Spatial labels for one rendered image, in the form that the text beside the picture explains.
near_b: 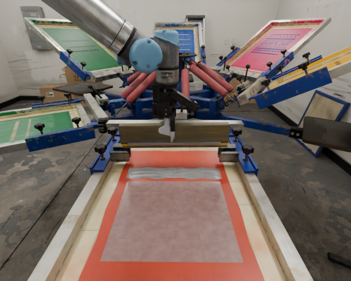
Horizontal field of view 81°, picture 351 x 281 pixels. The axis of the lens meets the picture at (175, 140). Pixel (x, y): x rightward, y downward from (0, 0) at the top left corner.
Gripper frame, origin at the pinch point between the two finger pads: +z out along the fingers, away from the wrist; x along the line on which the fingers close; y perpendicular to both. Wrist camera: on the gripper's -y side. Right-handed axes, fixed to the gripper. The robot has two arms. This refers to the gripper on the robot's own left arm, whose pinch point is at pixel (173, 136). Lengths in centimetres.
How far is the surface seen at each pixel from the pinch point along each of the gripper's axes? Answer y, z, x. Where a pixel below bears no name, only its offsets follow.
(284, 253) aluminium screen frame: -26.0, 10.0, 39.9
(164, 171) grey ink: 3.4, 13.1, 4.5
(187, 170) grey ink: -5.5, 13.2, 3.8
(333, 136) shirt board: -84, 14, -29
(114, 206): 18.1, 13.7, 22.4
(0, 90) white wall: 380, 73, -367
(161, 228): 2.9, 13.6, 30.4
